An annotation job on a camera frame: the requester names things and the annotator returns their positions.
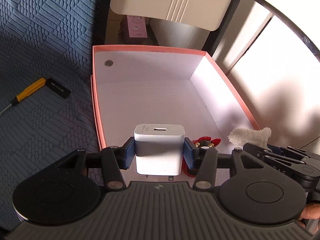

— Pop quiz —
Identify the red black dragon figurine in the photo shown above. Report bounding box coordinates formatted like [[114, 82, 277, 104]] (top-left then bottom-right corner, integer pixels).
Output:
[[182, 137, 221, 178]]

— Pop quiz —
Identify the pink small package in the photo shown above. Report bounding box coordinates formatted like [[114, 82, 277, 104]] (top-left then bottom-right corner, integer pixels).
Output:
[[121, 15, 148, 44]]

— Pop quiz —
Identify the white charger large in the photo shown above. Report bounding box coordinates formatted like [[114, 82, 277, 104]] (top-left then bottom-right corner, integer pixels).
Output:
[[134, 124, 185, 176]]

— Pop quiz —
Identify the yellow handled screwdriver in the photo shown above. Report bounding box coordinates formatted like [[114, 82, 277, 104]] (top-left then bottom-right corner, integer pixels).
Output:
[[0, 77, 46, 115]]

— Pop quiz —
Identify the pink open cardboard box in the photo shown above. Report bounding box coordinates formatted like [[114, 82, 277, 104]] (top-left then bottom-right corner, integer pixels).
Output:
[[90, 44, 261, 188]]

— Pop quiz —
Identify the black stick device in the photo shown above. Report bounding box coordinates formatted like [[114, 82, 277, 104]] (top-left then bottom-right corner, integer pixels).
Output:
[[45, 78, 71, 99]]

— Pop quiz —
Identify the grey round sticker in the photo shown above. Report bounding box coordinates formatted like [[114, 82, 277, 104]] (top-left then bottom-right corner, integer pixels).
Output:
[[104, 60, 113, 67]]

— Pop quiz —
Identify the blue textured chair cover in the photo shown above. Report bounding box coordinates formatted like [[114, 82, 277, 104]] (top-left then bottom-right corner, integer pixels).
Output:
[[1, 0, 99, 230]]

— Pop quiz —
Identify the person right hand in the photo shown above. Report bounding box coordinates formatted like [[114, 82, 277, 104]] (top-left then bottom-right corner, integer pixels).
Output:
[[298, 203, 320, 228]]

